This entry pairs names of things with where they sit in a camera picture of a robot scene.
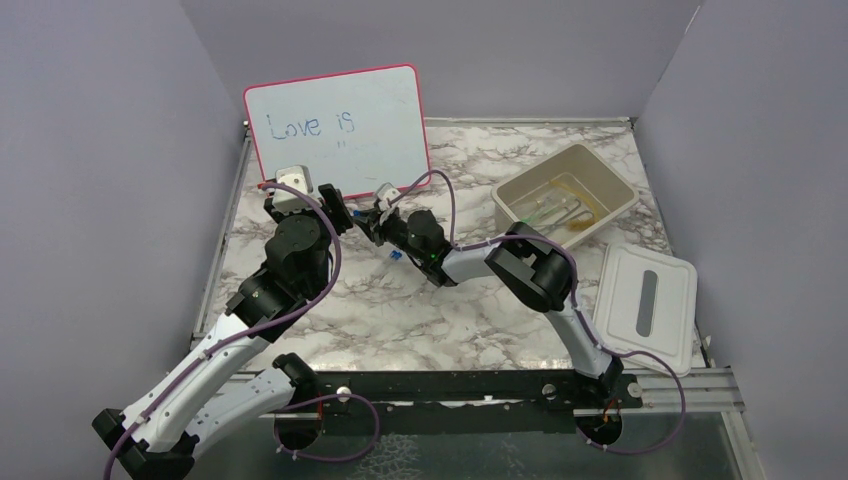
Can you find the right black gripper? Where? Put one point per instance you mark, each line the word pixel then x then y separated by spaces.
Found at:
pixel 373 225

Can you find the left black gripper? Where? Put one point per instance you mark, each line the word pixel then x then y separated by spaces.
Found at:
pixel 337 218

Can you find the green handled tool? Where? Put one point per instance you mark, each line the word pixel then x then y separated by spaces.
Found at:
pixel 538 219

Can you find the metal crucible tongs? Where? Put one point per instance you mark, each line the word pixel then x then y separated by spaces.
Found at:
pixel 564 210

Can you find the yellow rubber tubing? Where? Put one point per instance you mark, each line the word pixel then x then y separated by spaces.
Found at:
pixel 582 224

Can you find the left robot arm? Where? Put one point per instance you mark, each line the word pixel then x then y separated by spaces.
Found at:
pixel 163 434

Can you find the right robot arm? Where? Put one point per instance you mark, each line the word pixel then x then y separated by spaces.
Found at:
pixel 537 271

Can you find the pink framed whiteboard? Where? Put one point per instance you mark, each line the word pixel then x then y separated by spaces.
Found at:
pixel 356 130

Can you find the beige plastic bin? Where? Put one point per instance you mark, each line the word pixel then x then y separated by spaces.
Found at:
pixel 578 166

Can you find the white bin lid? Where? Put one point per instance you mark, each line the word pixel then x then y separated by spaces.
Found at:
pixel 646 301

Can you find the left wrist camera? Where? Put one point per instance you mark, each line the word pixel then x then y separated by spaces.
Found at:
pixel 288 189

